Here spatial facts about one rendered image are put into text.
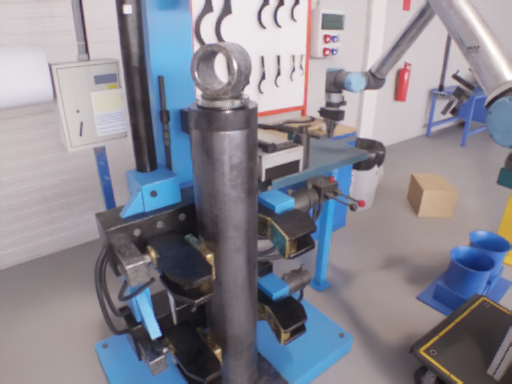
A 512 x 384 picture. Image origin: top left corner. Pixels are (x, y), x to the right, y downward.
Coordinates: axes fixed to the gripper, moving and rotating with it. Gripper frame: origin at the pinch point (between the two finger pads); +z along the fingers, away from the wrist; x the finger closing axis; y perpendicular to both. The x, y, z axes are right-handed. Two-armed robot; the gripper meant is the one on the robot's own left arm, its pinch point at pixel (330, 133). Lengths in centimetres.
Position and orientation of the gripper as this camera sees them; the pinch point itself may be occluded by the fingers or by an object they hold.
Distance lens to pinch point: 184.1
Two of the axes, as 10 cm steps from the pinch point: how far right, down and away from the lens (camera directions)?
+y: -7.9, 2.7, -5.6
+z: 0.0, 9.0, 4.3
